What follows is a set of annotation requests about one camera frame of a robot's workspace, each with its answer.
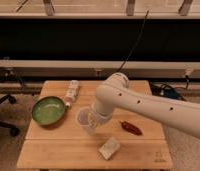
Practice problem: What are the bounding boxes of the clear plastic bottle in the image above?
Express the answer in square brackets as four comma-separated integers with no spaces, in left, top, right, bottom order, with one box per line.
[65,80,79,108]

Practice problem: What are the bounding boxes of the beige sponge block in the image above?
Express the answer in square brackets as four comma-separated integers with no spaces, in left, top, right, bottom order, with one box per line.
[99,137,121,160]

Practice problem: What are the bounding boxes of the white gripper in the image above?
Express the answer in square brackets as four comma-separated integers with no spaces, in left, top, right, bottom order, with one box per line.
[88,103,113,128]

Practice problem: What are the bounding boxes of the green bowl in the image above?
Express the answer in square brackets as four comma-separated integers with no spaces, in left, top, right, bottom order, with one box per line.
[32,96,66,126]

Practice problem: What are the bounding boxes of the dried red chili pepper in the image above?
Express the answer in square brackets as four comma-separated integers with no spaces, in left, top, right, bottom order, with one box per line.
[121,121,142,135]

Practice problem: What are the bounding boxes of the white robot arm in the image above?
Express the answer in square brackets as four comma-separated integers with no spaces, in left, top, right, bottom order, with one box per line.
[90,72,200,139]

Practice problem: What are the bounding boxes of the black floor cable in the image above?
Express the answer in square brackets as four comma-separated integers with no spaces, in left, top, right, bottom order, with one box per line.
[150,82,189,102]

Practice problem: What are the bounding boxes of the black hanging cable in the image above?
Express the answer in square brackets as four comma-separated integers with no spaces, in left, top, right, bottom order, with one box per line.
[113,9,150,75]

